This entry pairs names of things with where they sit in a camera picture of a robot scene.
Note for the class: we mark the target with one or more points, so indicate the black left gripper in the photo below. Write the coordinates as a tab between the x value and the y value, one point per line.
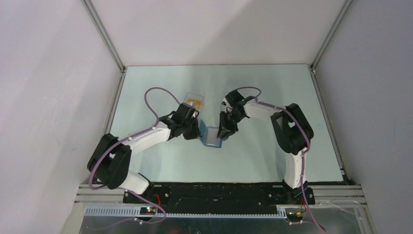
195	134

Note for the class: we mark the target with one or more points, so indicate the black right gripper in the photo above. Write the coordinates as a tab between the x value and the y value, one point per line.
226	129

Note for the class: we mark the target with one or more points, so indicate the clear acrylic card box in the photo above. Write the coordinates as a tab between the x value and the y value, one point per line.
198	97

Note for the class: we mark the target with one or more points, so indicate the blue leather card holder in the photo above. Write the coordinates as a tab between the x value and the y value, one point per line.
209	135

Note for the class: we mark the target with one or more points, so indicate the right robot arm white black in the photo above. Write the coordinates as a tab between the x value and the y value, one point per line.
292	130

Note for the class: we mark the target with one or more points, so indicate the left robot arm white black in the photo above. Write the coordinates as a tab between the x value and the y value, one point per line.
110	161

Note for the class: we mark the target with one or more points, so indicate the gold card in box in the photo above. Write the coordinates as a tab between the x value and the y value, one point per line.
197	104

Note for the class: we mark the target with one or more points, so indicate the left controller board with leds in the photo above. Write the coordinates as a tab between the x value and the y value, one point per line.
148	211

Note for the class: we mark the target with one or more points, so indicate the controller board with leds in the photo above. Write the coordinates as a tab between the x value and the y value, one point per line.
148	211
294	218

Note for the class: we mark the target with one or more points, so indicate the right controller board with leds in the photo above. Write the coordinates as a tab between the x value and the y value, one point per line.
294	218

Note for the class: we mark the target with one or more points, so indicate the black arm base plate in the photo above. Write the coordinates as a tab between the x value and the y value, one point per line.
274	192

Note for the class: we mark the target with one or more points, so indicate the left aluminium frame post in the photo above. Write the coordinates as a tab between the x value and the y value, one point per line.
102	31

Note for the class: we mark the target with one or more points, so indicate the aluminium frame post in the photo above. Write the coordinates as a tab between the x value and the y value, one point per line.
102	31
331	32

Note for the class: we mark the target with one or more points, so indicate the right aluminium frame post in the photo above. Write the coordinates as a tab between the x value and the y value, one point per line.
331	32

